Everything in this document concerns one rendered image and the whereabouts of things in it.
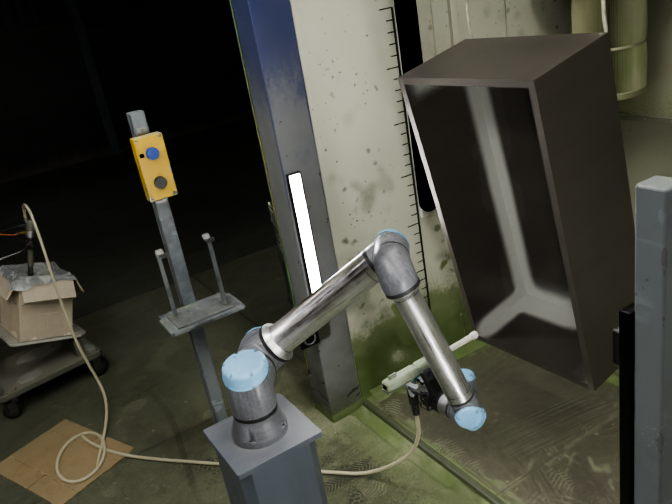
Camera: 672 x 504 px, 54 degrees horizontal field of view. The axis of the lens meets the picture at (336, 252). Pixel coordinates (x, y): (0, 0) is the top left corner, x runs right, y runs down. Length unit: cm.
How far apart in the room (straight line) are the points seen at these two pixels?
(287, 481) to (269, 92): 148
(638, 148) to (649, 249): 270
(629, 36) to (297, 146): 160
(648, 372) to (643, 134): 268
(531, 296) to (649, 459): 195
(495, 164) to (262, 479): 153
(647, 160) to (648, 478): 258
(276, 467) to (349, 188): 131
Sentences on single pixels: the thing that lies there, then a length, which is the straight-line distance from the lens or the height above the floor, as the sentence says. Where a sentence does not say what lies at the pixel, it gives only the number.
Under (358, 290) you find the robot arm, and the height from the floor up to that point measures 105.
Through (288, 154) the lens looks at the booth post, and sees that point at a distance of 277.
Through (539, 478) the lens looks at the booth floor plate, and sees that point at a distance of 287.
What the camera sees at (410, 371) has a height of 56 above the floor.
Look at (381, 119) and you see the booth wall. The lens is 301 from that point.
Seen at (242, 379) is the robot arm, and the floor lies 89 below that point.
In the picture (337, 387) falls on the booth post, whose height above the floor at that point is 18.
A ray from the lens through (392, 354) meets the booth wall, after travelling 337.
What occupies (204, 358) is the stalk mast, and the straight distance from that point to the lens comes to 309.
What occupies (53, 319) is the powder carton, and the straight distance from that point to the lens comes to 416.
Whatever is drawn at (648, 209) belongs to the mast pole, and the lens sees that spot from 101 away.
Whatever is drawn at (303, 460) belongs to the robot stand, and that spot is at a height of 56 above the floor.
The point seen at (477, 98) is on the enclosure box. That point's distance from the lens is 268.
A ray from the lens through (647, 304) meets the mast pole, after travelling 107.
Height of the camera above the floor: 196
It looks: 22 degrees down
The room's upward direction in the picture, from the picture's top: 10 degrees counter-clockwise
